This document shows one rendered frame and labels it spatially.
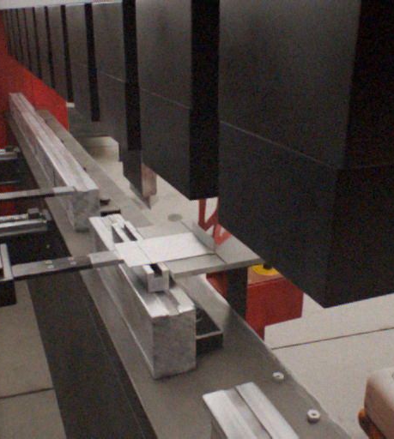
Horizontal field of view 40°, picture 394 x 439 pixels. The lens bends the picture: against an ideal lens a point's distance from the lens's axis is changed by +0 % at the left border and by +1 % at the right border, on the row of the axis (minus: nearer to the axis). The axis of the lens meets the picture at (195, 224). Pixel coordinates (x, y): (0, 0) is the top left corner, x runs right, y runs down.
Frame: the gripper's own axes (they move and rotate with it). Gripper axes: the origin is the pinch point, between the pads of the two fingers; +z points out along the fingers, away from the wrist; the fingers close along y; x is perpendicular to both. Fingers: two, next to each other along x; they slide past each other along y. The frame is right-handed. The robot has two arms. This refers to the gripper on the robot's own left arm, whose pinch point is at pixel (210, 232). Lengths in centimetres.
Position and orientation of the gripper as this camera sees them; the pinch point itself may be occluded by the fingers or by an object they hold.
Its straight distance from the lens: 82.3
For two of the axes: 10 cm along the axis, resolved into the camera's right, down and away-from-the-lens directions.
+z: -4.2, 8.9, 1.7
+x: 8.3, 3.0, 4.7
